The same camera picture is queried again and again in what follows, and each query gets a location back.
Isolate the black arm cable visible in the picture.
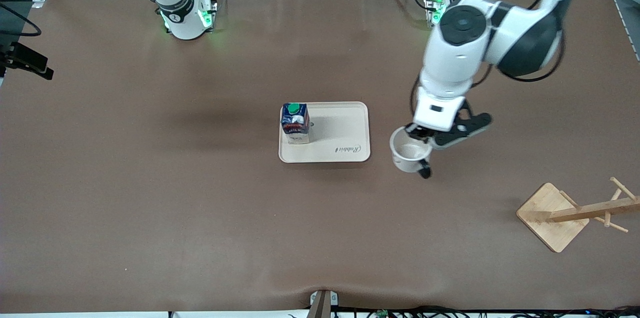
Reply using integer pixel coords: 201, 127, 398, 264
0, 3, 42, 37
411, 0, 567, 124

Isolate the beige plastic tray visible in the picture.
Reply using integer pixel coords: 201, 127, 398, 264
278, 101, 372, 164

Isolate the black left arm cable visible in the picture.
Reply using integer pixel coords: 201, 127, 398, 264
411, 0, 567, 124

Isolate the blue milk carton green cap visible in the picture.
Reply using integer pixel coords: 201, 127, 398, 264
280, 102, 311, 145

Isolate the white cup black handle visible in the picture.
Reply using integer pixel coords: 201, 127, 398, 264
389, 126, 433, 179

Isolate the wooden cup rack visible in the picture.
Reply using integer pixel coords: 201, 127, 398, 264
516, 176, 640, 254

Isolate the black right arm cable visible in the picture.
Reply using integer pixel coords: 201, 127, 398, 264
0, 3, 42, 37

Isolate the metal table edge bracket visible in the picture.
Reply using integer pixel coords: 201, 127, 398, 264
309, 289, 340, 318

